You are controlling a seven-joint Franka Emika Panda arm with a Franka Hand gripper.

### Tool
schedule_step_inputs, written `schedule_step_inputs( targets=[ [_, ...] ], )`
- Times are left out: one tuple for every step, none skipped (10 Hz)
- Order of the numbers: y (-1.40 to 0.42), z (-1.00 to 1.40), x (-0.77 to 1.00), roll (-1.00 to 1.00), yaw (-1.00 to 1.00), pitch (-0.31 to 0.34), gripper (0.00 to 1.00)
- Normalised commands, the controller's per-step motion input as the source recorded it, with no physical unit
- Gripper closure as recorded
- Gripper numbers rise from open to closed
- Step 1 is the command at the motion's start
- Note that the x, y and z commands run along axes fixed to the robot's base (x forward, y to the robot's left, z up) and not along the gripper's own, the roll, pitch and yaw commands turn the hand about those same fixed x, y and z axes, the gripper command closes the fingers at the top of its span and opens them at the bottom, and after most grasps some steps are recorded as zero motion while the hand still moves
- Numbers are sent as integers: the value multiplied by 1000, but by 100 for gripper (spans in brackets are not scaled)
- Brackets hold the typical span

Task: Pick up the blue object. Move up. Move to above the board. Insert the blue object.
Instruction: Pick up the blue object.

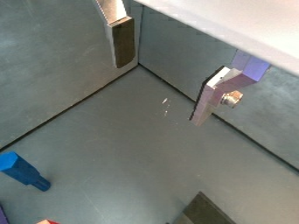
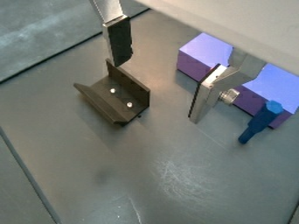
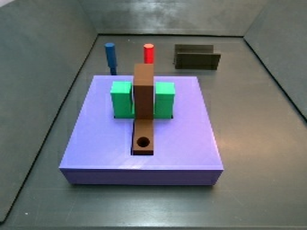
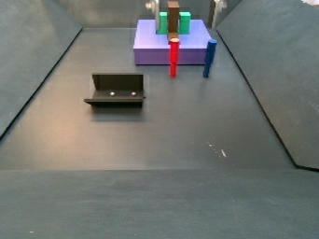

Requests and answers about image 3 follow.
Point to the purple board base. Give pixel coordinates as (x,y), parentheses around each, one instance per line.
(98,154)

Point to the right green block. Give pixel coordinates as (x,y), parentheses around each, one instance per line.
(165,95)

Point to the left green block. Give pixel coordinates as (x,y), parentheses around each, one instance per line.
(122,100)

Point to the brown L-shaped block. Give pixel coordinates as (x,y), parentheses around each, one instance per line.
(143,96)

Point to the blue cylinder peg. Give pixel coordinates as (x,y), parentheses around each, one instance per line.
(111,57)

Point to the red cylinder peg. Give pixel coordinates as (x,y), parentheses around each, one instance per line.
(149,53)

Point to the green block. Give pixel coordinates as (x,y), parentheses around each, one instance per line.
(165,95)
(122,100)

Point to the black slotted holder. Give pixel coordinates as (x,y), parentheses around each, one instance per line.
(195,57)

